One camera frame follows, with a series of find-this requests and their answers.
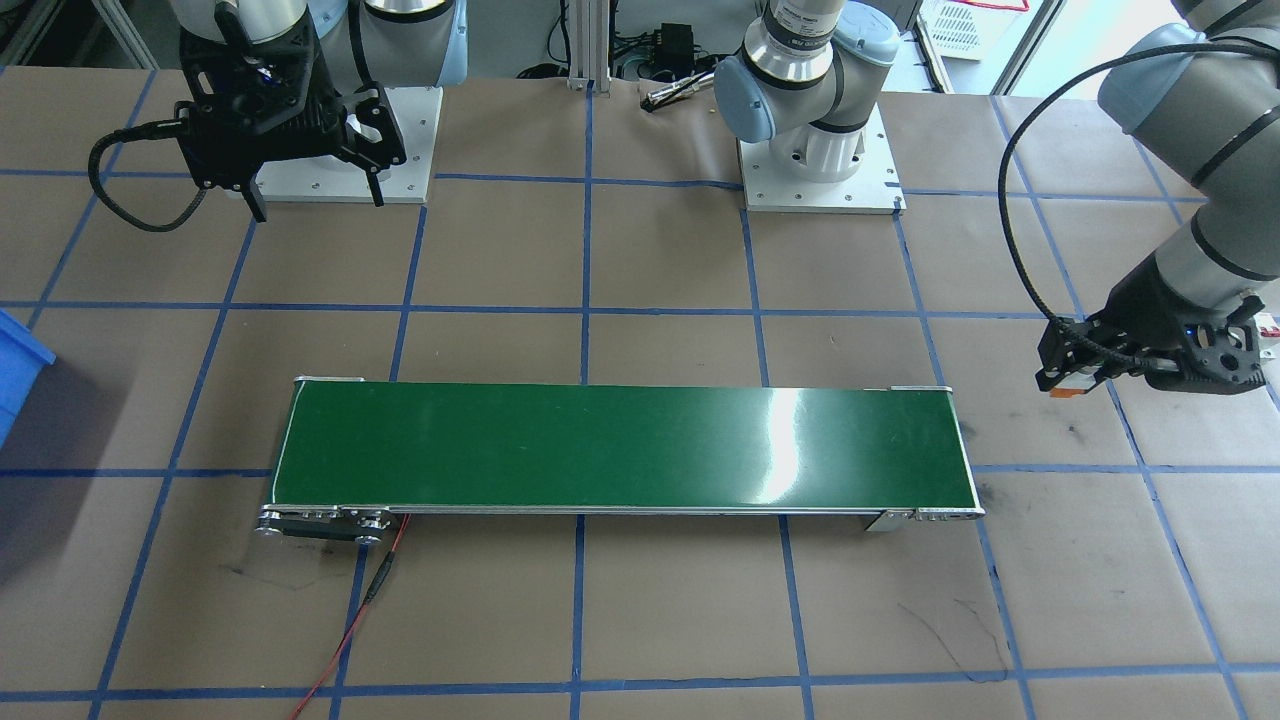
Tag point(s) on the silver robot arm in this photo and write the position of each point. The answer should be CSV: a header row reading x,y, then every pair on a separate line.
x,y
800,90
410,45

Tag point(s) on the blue plastic bin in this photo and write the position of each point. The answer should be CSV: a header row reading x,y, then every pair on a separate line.
x,y
20,370

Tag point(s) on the silver metal connector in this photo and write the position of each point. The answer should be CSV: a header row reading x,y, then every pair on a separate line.
x,y
680,92

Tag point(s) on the black power adapter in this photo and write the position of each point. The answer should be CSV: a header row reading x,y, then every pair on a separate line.
x,y
675,45

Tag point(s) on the white plastic basket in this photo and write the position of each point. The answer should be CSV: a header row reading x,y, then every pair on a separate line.
x,y
970,30

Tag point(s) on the green conveyor belt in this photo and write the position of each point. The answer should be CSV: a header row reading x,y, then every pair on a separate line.
x,y
600,450

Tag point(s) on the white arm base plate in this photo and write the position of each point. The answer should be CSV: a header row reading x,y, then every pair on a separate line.
x,y
820,190
400,160

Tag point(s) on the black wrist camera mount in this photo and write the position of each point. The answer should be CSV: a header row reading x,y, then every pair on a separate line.
x,y
1215,365
250,70

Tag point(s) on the aluminium frame post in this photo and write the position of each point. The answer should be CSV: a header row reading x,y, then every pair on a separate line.
x,y
588,45

